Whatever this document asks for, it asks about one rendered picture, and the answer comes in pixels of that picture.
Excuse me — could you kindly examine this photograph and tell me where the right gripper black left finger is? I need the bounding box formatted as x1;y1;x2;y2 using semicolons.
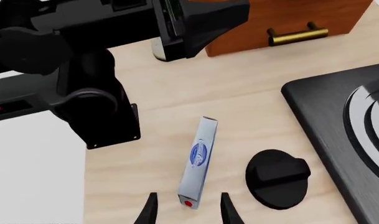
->
134;192;159;224

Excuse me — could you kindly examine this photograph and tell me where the brass drawer handle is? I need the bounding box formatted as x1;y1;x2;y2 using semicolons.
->
266;21;329;47

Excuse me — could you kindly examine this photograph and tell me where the round black stove knob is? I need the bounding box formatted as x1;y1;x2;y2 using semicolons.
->
245;149;312;209

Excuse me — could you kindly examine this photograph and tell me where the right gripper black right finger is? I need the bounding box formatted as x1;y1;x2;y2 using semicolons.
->
220;192;245;224

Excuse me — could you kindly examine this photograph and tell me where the wooden cabinet drawer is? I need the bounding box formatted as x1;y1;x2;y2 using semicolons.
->
205;0;375;57

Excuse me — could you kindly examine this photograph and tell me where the wooden cabinet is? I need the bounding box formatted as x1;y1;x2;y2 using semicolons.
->
204;0;377;58

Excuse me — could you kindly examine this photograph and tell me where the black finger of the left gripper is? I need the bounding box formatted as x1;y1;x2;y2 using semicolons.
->
176;0;251;60

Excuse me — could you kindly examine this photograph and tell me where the flat black stove plate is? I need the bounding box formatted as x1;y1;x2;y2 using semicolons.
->
280;62;379;224

